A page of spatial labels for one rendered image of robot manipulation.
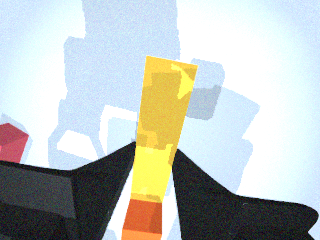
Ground yellow bar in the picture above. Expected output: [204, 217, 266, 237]
[121, 56, 198, 240]

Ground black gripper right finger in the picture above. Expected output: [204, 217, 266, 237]
[172, 148, 319, 240]

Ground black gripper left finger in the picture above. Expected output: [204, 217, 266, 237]
[0, 141, 136, 240]

